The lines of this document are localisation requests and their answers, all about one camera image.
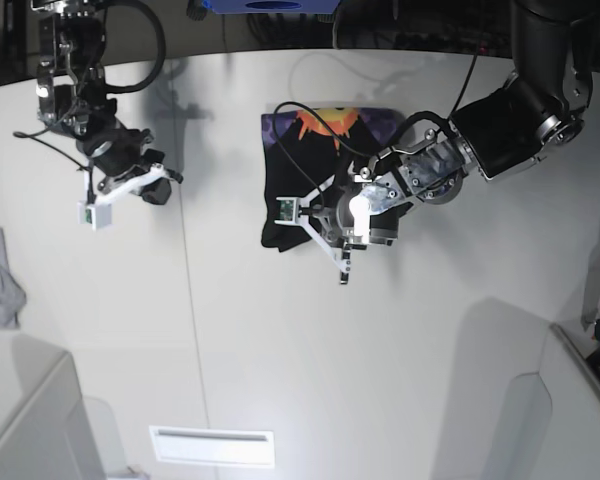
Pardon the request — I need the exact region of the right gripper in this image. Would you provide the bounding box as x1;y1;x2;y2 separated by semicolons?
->
77;119;183;206

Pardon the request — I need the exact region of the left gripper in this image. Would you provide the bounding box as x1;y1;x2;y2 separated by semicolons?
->
334;135;468;285

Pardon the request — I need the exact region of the black T-shirt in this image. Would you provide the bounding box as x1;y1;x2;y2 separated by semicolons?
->
261;107;404;252

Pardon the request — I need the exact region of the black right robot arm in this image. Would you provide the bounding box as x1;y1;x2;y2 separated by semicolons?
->
31;1;183;206

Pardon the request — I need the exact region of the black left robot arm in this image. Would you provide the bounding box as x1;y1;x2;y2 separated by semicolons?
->
338;1;599;284

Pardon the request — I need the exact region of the blue box at top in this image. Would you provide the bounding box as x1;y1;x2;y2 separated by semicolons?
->
201;0;340;15

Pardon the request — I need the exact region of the white cabinet at left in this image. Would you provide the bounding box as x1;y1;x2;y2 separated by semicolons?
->
0;335;107;479

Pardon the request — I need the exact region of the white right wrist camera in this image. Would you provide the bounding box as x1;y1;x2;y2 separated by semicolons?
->
78;202;112;231

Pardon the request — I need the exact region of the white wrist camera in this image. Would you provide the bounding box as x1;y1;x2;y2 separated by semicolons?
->
275;197;300;226
78;202;112;231

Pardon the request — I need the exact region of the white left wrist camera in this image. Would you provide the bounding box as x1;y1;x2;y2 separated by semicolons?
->
275;197;300;226

